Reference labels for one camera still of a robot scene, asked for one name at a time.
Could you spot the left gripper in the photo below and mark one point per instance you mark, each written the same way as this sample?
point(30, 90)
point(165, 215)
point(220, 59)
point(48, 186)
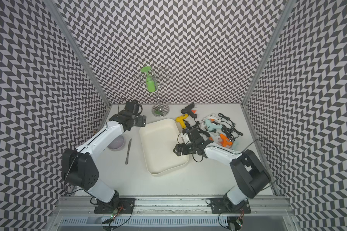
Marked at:
point(141, 121)

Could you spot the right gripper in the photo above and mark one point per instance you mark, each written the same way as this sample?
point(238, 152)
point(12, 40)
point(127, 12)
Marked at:
point(178, 147)

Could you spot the cream plastic storage box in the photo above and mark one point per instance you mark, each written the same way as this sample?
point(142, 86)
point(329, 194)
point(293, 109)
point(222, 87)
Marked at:
point(158, 141)

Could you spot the yellow hot glue gun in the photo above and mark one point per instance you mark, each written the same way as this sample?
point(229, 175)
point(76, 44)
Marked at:
point(181, 120)

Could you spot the light blue hot glue gun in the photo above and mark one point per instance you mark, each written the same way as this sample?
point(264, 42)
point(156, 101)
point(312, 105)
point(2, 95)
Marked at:
point(211, 127)

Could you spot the orange hot glue gun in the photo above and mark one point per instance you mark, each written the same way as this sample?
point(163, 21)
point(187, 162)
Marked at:
point(224, 141)

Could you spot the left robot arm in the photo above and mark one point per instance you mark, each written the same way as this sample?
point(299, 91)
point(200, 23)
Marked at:
point(79, 165)

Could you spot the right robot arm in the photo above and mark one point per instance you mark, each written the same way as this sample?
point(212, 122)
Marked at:
point(250, 174)

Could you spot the lilac bowl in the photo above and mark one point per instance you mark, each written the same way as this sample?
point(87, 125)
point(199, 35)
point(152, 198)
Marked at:
point(117, 144)

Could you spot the green spray bottle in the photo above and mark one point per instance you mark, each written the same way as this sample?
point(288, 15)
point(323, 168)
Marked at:
point(150, 82)

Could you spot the chrome hook stand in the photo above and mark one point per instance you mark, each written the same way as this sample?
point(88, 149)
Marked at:
point(160, 109)

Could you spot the metal knife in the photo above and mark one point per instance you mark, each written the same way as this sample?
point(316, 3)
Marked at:
point(128, 151)

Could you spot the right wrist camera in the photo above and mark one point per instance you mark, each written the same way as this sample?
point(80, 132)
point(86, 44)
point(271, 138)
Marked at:
point(185, 138)

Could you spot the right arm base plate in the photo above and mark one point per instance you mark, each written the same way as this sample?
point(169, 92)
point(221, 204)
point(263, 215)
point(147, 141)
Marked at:
point(221, 205)

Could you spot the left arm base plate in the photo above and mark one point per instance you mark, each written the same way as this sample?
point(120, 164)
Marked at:
point(114, 205)

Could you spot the aluminium front rail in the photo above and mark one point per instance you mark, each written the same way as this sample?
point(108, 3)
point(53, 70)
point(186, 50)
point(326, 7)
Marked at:
point(264, 205)

